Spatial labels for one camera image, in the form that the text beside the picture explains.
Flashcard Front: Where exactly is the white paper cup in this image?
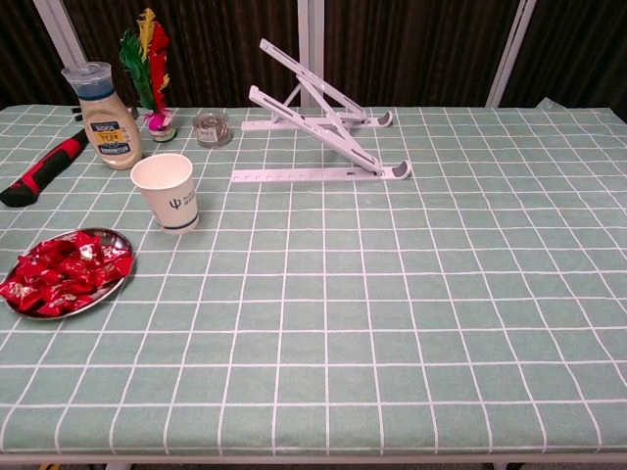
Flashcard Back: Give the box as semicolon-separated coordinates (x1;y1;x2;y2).
129;153;200;235

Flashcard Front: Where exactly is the round metal plate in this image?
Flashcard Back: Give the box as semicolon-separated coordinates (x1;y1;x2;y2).
3;227;137;321

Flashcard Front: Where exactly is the white folding laptop stand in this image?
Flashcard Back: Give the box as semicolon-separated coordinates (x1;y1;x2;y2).
229;37;412;184

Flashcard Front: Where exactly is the green checked tablecloth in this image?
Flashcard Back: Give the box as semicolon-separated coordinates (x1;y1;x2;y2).
0;97;627;459

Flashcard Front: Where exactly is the colourful toy figure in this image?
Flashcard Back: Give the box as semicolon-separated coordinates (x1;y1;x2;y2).
119;7;177;143

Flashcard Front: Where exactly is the dark brown pleated curtain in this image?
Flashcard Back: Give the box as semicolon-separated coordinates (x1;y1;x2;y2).
0;0;65;110
499;0;627;123
63;0;301;109
322;0;521;108

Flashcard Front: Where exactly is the beige dressing bottle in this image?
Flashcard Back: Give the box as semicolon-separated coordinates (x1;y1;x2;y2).
60;61;144;171

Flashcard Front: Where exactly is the red black claw hammer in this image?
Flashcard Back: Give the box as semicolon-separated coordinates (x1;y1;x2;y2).
0;105;141;209

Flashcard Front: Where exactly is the white partition post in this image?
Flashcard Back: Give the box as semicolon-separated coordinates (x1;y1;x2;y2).
31;0;89;70
484;0;538;108
297;0;325;110

